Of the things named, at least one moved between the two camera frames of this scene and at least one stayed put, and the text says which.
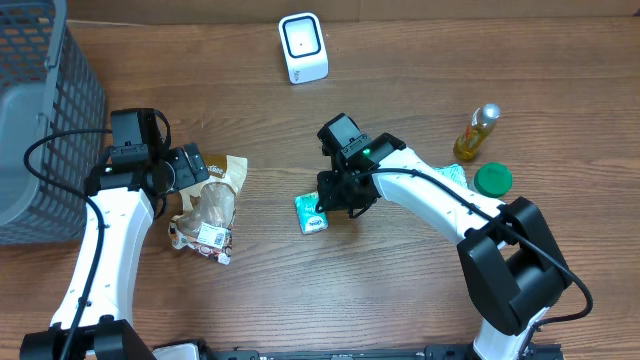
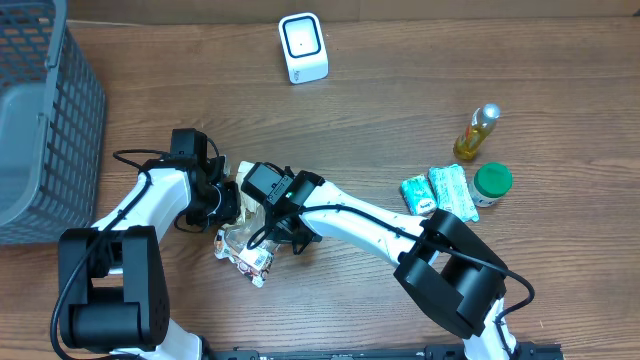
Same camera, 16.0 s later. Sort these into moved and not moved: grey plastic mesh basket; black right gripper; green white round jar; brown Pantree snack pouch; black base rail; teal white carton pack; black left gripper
Moved: black left gripper; black right gripper; brown Pantree snack pouch; teal white carton pack
Not moved: black base rail; green white round jar; grey plastic mesh basket
